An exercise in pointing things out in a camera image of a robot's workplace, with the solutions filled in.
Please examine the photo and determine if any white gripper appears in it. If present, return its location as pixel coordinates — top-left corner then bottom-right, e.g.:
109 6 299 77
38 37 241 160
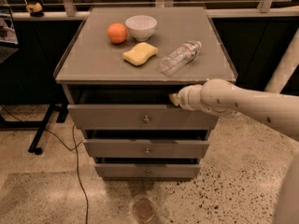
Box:
169 85 202 111

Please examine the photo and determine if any grey top drawer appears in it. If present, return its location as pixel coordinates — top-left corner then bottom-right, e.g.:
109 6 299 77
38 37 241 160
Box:
68 105 218 130

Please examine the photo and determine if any grey drawer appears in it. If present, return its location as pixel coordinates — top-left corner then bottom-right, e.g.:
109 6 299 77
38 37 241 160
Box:
83 139 208 159
68 105 218 130
94 163 200 179

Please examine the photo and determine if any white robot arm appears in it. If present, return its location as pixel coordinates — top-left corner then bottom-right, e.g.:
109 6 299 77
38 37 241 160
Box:
169 30 299 141

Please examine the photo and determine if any grey drawer cabinet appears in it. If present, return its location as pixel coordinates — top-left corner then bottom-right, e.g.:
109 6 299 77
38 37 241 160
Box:
56 7 237 166

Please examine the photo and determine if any grey middle drawer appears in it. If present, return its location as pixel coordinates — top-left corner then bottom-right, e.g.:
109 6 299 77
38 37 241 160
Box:
83 139 208 159

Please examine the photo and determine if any grey bottom drawer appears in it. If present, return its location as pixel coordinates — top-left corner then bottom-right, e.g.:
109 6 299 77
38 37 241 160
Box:
94 163 200 179

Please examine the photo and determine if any clear plastic water bottle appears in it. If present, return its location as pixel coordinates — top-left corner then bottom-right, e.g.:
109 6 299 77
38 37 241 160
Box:
158 41 202 77

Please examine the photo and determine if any yellow sponge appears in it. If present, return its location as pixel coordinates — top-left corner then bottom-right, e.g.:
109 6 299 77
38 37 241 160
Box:
122 42 158 66

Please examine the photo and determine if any white bowl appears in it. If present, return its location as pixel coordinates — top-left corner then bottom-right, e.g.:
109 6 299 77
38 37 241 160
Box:
125 15 157 41

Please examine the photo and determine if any orange fruit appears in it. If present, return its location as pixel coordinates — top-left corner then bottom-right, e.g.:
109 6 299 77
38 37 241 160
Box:
107 23 127 44

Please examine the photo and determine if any round floor drain cover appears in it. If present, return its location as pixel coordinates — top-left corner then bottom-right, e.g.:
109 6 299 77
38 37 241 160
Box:
132 198 155 224

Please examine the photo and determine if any small yellow object on ledge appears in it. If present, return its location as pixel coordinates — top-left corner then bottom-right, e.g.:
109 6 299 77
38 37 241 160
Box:
26 2 44 17

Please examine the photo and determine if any black floor cable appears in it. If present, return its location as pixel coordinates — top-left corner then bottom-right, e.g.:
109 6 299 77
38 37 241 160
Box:
0 105 90 224

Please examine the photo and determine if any black desk leg frame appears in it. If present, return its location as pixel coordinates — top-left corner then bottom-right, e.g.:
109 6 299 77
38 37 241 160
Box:
0 104 68 155

